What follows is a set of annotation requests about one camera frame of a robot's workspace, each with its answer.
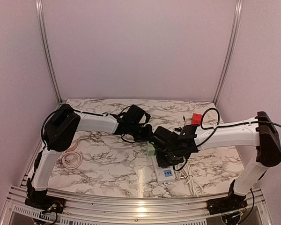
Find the aluminium front rail frame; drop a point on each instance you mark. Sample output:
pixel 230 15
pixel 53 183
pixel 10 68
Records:
pixel 82 209

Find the right aluminium post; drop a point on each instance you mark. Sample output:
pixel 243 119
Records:
pixel 231 46

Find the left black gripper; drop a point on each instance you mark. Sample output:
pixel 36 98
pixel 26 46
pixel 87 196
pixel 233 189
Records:
pixel 148 134

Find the beige round power strip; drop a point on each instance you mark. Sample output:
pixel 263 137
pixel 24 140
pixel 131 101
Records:
pixel 74 143

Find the red cube socket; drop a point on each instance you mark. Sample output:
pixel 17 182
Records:
pixel 196 119

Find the left aluminium post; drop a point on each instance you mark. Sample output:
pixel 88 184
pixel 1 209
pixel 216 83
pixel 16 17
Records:
pixel 46 48

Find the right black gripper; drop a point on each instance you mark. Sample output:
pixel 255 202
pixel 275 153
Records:
pixel 162 162

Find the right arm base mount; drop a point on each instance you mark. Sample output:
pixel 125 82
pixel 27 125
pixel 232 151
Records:
pixel 225 204

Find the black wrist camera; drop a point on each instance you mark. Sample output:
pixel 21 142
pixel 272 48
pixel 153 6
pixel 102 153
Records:
pixel 136 115
pixel 163 139

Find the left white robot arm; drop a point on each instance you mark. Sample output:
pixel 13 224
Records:
pixel 59 128

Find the aluminium post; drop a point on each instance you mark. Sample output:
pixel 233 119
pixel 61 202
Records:
pixel 46 48
pixel 231 46

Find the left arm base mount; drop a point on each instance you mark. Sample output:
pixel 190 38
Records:
pixel 40 200

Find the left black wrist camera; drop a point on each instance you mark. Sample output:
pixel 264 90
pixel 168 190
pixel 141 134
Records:
pixel 136 115

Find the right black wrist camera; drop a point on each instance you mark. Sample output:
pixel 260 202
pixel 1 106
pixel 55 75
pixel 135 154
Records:
pixel 163 139

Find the white long power strip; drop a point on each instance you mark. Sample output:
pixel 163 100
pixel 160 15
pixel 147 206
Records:
pixel 163 175

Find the light green plug adapter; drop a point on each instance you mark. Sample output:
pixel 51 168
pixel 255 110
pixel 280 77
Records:
pixel 150 151

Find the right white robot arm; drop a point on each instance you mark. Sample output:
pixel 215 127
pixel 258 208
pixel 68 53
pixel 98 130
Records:
pixel 258 131

